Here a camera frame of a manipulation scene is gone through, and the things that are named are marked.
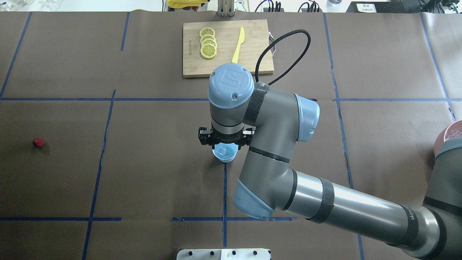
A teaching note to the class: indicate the red strawberry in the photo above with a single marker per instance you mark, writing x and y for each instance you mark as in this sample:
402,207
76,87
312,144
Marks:
38,142

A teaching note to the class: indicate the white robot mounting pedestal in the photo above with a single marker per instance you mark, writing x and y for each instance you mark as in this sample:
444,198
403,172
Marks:
225,254

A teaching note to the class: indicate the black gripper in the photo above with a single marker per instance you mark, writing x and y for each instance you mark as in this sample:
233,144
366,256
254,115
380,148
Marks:
224,139

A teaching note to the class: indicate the bamboo cutting board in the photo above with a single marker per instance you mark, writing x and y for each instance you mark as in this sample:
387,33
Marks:
227,32

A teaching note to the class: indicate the pink bowl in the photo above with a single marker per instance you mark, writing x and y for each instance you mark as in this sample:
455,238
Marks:
440,146

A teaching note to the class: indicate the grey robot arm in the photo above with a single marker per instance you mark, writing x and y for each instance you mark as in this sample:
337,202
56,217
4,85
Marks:
270,122

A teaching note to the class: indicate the lemon slice bottom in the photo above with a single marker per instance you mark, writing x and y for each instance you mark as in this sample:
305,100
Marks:
208,52

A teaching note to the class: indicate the aluminium frame post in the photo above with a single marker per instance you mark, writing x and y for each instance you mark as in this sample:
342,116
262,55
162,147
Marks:
225,8

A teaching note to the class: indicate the lemon slice top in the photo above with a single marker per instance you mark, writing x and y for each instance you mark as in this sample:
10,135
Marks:
207,31

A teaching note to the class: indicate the yellow plastic knife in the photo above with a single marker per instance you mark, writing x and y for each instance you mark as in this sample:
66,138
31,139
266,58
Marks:
241,40

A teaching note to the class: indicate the pile of ice cubes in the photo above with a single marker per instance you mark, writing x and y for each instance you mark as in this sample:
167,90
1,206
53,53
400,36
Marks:
453,131

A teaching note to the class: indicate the lemon slice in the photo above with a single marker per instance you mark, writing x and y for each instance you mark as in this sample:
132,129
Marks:
207,31
209,44
208,36
208,52

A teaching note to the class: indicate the light blue plastic cup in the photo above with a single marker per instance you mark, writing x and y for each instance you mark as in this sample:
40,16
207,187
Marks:
234,149

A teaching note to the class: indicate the yellow cloth bag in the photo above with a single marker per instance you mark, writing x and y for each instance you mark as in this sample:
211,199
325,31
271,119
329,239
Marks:
186,4

